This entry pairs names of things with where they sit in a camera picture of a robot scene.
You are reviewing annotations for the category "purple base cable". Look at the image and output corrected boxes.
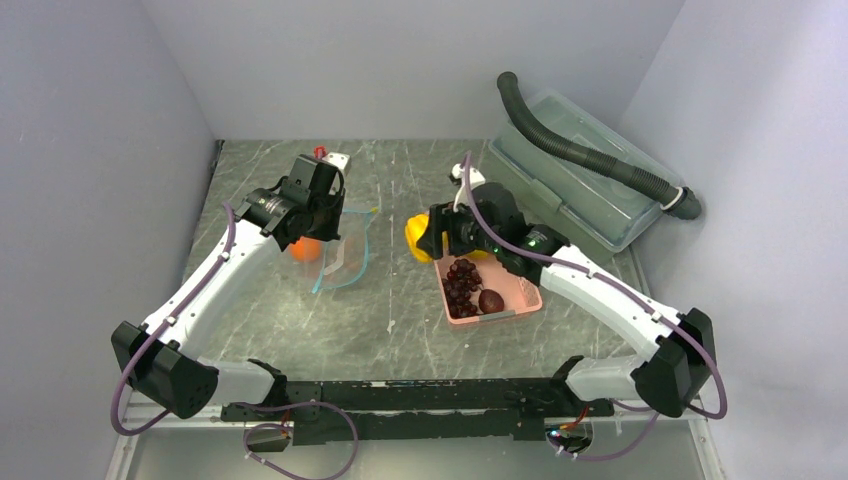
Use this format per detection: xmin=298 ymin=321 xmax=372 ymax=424
xmin=242 ymin=397 xmax=363 ymax=480
xmin=547 ymin=397 xmax=664 ymax=464

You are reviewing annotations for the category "dark purple grape bunch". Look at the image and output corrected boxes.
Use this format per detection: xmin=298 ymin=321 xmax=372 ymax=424
xmin=441 ymin=258 xmax=483 ymax=319

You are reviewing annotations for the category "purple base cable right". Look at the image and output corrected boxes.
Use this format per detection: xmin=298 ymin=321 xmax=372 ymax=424
xmin=547 ymin=397 xmax=664 ymax=464

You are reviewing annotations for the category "green lidded storage box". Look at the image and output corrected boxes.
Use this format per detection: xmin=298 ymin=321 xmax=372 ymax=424
xmin=482 ymin=89 xmax=683 ymax=264

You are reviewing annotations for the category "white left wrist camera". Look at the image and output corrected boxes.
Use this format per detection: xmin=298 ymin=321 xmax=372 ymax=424
xmin=313 ymin=146 xmax=351 ymax=175

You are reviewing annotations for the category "orange fruit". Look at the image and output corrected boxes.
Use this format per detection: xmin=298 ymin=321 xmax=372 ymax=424
xmin=287 ymin=237 xmax=323 ymax=264

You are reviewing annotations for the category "dark corrugated hose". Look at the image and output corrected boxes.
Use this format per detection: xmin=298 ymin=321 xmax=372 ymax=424
xmin=496 ymin=71 xmax=704 ymax=223

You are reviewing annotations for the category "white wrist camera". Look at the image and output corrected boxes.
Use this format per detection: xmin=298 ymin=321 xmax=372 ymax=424
xmin=448 ymin=163 xmax=486 ymax=212
xmin=313 ymin=146 xmax=351 ymax=175

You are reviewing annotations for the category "pink perforated plastic basket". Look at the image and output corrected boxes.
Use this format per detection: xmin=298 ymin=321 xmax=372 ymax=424
xmin=433 ymin=254 xmax=543 ymax=327

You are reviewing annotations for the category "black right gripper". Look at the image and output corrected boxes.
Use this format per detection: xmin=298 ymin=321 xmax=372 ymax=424
xmin=417 ymin=200 xmax=501 ymax=260

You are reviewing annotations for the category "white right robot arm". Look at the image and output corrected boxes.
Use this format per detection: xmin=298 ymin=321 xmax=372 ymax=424
xmin=404 ymin=183 xmax=728 ymax=420

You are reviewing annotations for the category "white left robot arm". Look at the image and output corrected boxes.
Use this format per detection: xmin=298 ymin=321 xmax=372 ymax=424
xmin=111 ymin=151 xmax=350 ymax=420

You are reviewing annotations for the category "clear zip top bag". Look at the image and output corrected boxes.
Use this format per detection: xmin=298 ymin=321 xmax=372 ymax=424
xmin=277 ymin=207 xmax=380 ymax=294

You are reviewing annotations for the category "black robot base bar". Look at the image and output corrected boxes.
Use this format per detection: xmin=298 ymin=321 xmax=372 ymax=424
xmin=221 ymin=378 xmax=614 ymax=446

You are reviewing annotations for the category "dark red round fruit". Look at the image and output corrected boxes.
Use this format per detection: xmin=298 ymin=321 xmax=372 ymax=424
xmin=477 ymin=289 xmax=505 ymax=314

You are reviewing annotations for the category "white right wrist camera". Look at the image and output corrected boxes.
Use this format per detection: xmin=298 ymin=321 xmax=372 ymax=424
xmin=448 ymin=163 xmax=486 ymax=212

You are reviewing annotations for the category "yellow mango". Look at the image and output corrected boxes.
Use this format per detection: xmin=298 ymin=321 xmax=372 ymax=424
xmin=463 ymin=250 xmax=490 ymax=262

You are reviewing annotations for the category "yellow bell pepper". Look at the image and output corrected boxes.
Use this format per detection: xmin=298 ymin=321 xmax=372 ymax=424
xmin=404 ymin=213 xmax=433 ymax=263

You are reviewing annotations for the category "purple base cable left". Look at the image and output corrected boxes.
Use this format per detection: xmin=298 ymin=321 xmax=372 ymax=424
xmin=242 ymin=397 xmax=363 ymax=480

